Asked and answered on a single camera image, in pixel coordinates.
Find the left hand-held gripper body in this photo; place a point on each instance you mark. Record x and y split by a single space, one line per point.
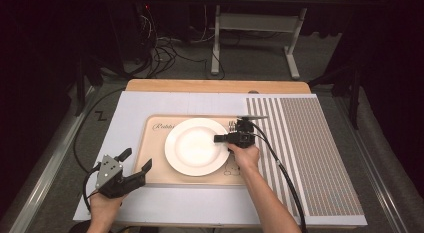
108 169

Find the person's right hand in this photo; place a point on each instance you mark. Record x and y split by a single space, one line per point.
245 156

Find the white board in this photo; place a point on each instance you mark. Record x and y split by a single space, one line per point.
186 103

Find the black metal stand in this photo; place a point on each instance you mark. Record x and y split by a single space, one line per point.
355 93
80 89

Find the white metal desk frame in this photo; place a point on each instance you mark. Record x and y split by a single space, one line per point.
256 23

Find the grey striped placemat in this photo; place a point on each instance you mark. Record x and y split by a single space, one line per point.
316 153

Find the person's left hand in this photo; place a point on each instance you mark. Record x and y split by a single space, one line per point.
105 209

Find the white plate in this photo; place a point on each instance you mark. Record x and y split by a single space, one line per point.
196 148

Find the metal floor rail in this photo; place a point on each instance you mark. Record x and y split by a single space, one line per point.
373 153
50 166

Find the beige tray with rabbit print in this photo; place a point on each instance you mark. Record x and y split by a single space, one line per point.
153 166

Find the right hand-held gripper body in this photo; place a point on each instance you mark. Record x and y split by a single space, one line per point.
245 133

